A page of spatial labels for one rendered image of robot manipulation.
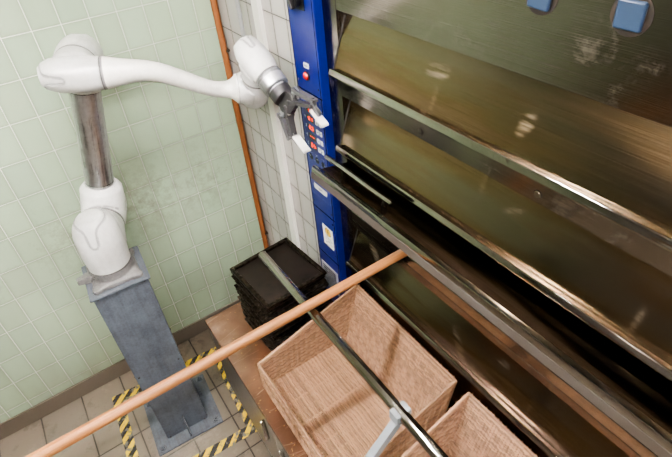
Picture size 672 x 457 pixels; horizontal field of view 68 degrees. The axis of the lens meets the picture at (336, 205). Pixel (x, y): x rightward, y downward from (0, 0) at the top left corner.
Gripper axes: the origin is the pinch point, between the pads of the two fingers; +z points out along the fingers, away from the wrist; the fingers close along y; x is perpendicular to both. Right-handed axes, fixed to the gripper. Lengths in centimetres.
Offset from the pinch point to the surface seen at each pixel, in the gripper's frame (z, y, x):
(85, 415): 13, 191, 64
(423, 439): 83, -8, 39
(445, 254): 53, -22, 9
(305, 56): -21.4, -12.2, -6.5
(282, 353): 48, 69, 16
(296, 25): -29.2, -17.7, -5.9
